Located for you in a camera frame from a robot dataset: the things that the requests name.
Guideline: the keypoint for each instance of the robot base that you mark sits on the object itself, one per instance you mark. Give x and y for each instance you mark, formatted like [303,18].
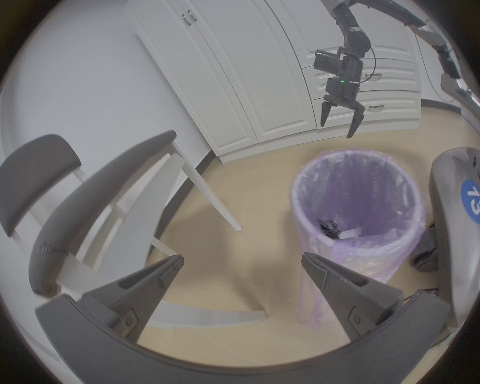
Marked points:
[450,225]

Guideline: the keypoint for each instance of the white trash bin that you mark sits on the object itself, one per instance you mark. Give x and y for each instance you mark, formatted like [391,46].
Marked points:
[375,262]

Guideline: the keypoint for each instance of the white wardrobe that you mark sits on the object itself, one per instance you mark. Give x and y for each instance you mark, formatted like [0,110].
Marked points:
[243,75]

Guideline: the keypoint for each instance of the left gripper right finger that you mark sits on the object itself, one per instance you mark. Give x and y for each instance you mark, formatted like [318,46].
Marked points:
[356,300]

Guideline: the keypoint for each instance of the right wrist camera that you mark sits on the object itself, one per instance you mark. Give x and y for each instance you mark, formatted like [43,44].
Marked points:
[326,62]

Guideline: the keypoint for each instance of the white printed wrapper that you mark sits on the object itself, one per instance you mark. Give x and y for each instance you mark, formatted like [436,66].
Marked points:
[348,234]

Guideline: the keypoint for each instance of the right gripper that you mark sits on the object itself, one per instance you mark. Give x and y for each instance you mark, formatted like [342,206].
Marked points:
[343,90]

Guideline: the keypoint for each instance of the grey and white chair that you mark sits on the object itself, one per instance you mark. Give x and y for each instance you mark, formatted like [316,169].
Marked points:
[93,195]

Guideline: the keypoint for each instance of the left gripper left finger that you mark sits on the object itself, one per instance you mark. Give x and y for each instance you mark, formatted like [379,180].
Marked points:
[131,300]

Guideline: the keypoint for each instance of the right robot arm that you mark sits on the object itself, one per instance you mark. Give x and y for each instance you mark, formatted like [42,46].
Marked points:
[354,39]

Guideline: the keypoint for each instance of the black plastic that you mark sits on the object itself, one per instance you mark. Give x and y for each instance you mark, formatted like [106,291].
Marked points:
[328,227]

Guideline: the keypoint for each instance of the purple plastic bag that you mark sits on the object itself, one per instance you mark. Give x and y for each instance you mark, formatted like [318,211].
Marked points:
[375,195]

